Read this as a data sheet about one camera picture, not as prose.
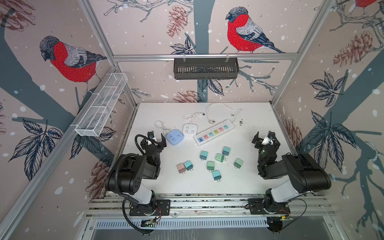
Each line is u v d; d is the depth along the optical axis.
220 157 0.89
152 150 0.72
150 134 0.76
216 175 0.83
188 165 0.86
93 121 0.71
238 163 0.87
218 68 1.07
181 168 0.85
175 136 0.98
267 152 0.71
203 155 0.91
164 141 0.85
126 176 0.44
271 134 0.75
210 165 0.86
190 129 1.04
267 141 0.76
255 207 0.73
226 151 0.92
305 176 0.46
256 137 0.83
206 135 0.98
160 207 0.73
